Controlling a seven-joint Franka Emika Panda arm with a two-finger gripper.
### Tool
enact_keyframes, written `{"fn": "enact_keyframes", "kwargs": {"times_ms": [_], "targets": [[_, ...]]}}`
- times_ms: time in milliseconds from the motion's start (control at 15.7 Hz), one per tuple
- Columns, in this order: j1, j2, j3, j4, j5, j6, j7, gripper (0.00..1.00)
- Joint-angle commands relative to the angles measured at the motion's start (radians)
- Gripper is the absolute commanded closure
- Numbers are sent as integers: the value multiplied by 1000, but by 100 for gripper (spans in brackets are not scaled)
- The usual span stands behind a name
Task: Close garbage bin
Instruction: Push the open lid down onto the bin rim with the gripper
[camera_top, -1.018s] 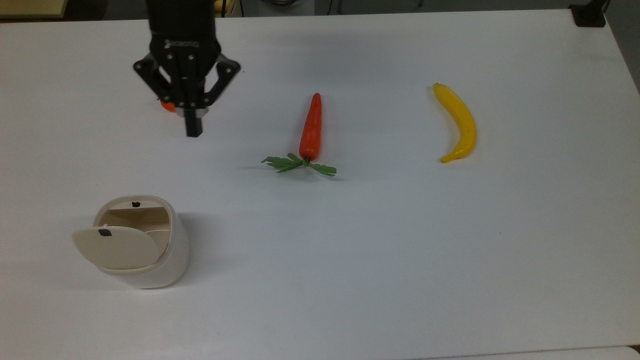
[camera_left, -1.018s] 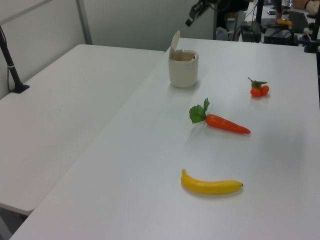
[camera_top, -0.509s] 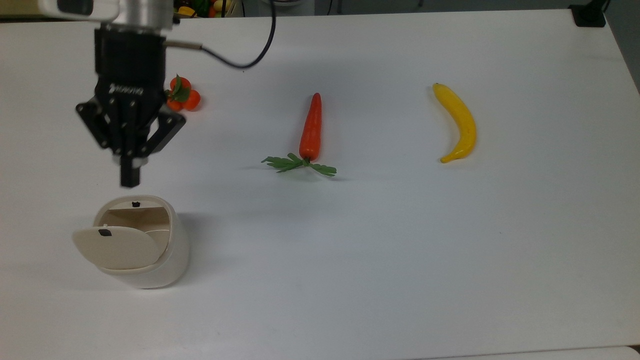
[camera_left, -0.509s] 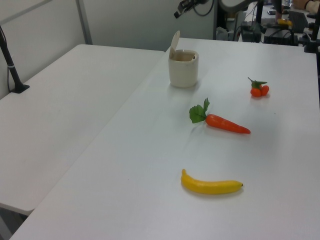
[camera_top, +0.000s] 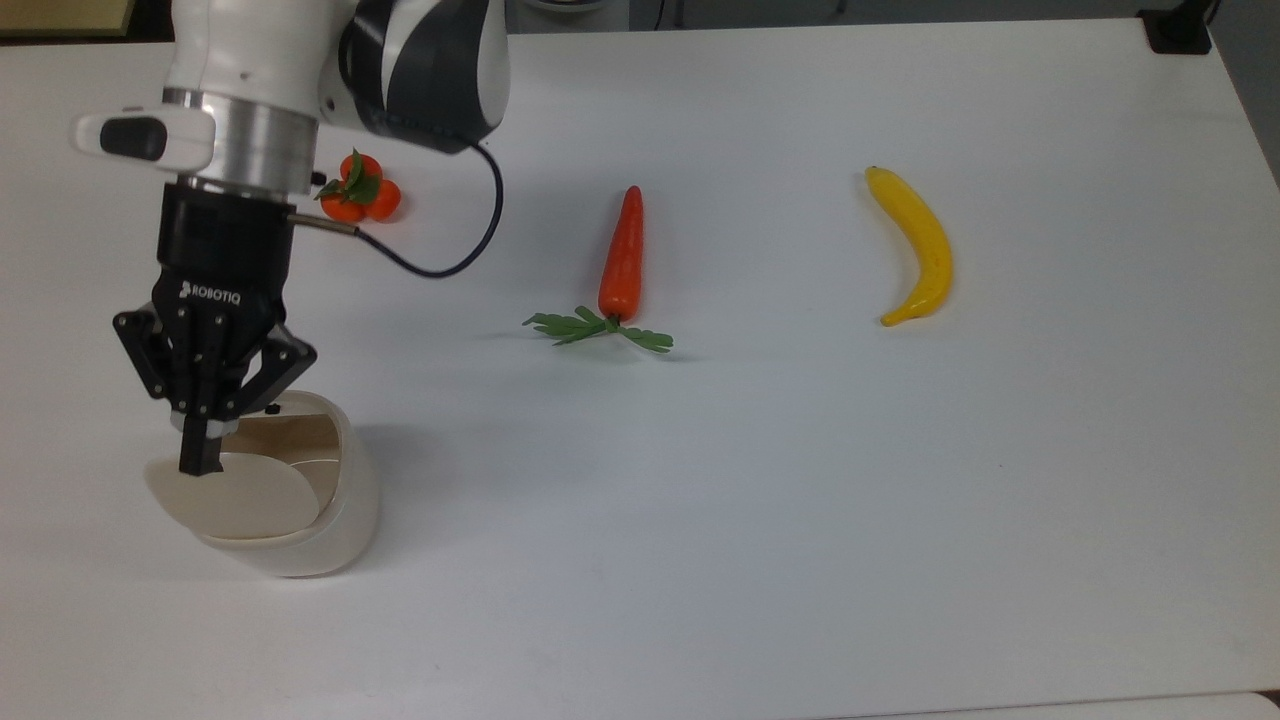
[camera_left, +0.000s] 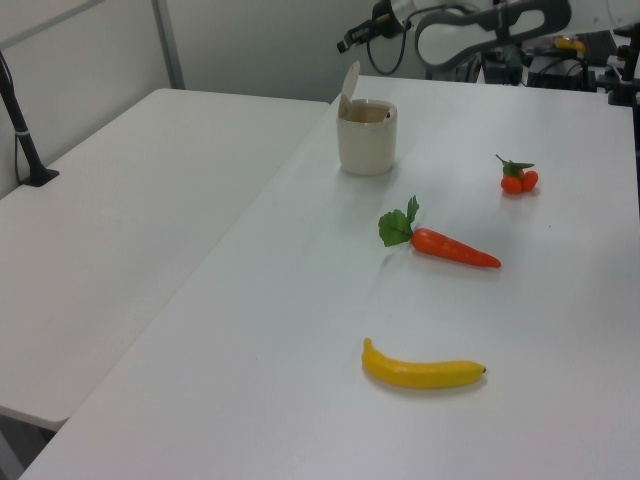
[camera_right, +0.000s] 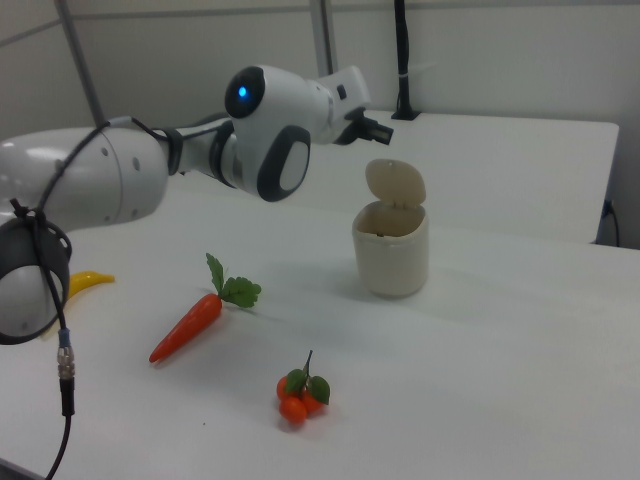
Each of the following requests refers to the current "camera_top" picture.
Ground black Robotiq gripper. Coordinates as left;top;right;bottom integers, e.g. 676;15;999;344
112;180;318;473

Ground cream garbage bin with lid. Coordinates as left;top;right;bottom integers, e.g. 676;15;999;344
145;390;381;579

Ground small orange fruit cluster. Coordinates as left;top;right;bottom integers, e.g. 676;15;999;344
315;150;403;224

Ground brown wooden board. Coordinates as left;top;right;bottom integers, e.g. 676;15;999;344
0;0;136;39

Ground orange plastic carrot green leaves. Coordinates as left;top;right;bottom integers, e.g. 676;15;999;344
522;185;674;354

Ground yellow plastic banana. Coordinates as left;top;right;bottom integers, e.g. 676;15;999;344
865;166;954;327

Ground black stand base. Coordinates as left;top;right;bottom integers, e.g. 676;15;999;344
1140;0;1216;56

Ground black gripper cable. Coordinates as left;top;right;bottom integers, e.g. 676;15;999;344
290;140;506;279

